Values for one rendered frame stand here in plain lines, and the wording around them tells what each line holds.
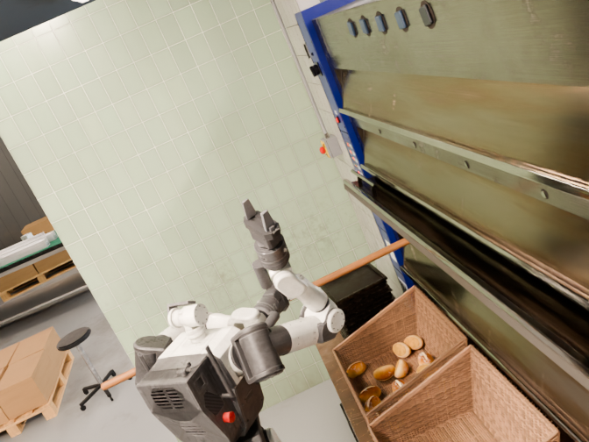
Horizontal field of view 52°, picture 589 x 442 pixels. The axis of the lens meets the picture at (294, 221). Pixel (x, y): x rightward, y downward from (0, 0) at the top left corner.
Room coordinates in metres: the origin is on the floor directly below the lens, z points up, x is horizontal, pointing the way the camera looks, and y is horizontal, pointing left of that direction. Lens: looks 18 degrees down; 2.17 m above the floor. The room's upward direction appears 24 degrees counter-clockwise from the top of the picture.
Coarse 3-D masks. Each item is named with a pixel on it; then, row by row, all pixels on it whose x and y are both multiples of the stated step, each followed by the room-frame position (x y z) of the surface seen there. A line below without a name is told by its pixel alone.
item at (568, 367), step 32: (352, 192) 2.39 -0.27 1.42; (384, 192) 2.26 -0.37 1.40; (416, 224) 1.81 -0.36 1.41; (448, 224) 1.75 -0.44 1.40; (480, 256) 1.45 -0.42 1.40; (512, 288) 1.23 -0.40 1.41; (544, 288) 1.20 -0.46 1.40; (512, 320) 1.10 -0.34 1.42; (544, 320) 1.06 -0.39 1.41; (576, 320) 1.04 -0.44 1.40; (544, 352) 0.98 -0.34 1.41
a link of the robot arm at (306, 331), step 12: (336, 312) 1.69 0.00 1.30; (288, 324) 1.64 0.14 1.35; (300, 324) 1.65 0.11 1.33; (312, 324) 1.66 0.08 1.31; (324, 324) 1.67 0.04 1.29; (336, 324) 1.69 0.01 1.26; (300, 336) 1.61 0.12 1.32; (312, 336) 1.64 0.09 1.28; (324, 336) 1.66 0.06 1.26; (300, 348) 1.62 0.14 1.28
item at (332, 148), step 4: (332, 136) 3.13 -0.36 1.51; (320, 140) 3.18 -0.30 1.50; (324, 140) 3.11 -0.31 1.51; (328, 140) 3.10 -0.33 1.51; (332, 140) 3.10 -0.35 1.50; (336, 140) 3.10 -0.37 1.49; (324, 144) 3.10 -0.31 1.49; (328, 144) 3.10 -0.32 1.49; (332, 144) 3.10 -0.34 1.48; (336, 144) 3.10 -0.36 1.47; (324, 148) 3.13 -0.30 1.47; (328, 148) 3.09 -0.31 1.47; (332, 148) 3.10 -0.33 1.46; (336, 148) 3.10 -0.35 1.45; (340, 148) 3.10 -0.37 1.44; (328, 152) 3.10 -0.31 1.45; (332, 152) 3.10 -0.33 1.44; (336, 152) 3.10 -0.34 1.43; (340, 152) 3.10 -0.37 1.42; (328, 156) 3.13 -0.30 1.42; (332, 156) 3.09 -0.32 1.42
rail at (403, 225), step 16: (384, 208) 1.99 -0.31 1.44; (400, 224) 1.80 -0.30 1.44; (416, 240) 1.65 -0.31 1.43; (448, 256) 1.45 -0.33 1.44; (464, 272) 1.34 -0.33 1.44; (480, 288) 1.24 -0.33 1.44; (496, 304) 1.17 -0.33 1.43; (512, 304) 1.12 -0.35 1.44; (528, 320) 1.05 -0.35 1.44; (544, 336) 0.98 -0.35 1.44; (560, 352) 0.93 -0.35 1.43; (576, 352) 0.90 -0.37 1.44
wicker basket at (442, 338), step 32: (416, 288) 2.47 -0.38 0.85; (416, 320) 2.49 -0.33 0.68; (448, 320) 2.11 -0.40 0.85; (352, 352) 2.48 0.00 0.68; (384, 352) 2.48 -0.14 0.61; (416, 352) 2.40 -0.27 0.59; (448, 352) 1.95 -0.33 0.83; (384, 384) 2.27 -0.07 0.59; (416, 384) 1.95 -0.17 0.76; (448, 384) 1.95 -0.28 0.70
